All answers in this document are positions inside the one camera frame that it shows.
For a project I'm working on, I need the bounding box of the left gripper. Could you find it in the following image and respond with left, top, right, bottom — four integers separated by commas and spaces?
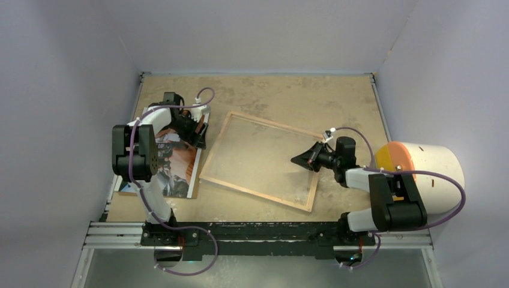
166, 112, 207, 149

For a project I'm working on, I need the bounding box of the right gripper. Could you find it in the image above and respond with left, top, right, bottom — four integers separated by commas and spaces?
291, 140, 341, 172

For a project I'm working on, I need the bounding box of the wooden picture frame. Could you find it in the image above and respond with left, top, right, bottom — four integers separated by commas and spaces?
199, 111, 328, 213

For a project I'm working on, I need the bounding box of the glossy photo print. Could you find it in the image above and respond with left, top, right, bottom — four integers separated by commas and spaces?
120, 128, 202, 198

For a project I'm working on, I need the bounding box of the clear acrylic sheet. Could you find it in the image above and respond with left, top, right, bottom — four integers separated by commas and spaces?
205, 116, 319, 208

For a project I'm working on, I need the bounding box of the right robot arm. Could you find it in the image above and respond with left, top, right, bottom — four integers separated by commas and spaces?
291, 136, 428, 244

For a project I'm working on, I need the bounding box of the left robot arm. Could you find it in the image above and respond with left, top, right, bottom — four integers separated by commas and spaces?
112, 88, 210, 245

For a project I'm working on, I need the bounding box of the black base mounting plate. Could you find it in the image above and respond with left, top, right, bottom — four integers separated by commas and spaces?
140, 221, 376, 262

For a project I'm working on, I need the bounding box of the white cylinder with orange face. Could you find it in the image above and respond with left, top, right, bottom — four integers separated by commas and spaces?
375, 141, 465, 215

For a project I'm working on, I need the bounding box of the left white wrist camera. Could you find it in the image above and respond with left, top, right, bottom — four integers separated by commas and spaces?
188, 97, 211, 122

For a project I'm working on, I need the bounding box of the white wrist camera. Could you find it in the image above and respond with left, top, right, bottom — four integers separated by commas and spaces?
322, 127, 336, 143
188, 97, 211, 122

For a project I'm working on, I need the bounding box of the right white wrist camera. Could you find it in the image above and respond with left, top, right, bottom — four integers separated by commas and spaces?
322, 127, 336, 143

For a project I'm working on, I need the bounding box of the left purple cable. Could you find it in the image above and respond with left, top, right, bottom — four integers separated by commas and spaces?
128, 87, 218, 278

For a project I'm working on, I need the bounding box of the aluminium rail frame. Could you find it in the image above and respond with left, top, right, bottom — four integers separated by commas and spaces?
71, 222, 443, 287

